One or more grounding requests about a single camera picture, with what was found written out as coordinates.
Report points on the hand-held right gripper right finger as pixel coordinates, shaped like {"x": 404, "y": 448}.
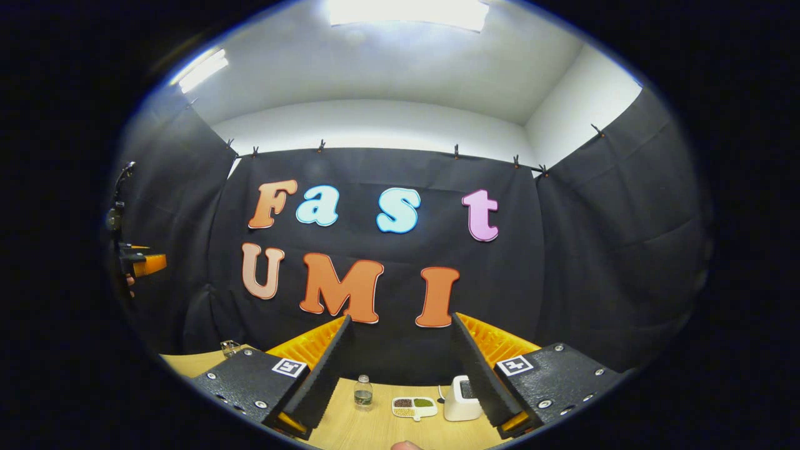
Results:
{"x": 481, "y": 375}

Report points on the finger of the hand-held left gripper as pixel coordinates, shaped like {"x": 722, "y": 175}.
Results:
{"x": 153, "y": 264}

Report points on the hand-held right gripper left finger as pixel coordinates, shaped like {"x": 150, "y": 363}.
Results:
{"x": 328, "y": 375}

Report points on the white toaster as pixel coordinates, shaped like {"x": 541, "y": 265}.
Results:
{"x": 459, "y": 406}

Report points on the clear plastic water bottle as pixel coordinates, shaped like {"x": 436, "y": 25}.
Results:
{"x": 363, "y": 397}

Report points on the white divided bean dish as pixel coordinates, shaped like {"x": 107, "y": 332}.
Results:
{"x": 414, "y": 408}

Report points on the small clear glass cup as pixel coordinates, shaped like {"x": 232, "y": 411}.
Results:
{"x": 230, "y": 348}

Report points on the black backdrop cloth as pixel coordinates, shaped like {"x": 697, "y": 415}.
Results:
{"x": 562, "y": 262}

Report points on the narrow ceiling light panel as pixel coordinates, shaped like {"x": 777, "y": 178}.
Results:
{"x": 203, "y": 70}

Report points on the row of black clips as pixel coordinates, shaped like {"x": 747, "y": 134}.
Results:
{"x": 455, "y": 151}

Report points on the large ceiling light panel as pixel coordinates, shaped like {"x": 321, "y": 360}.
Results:
{"x": 406, "y": 12}

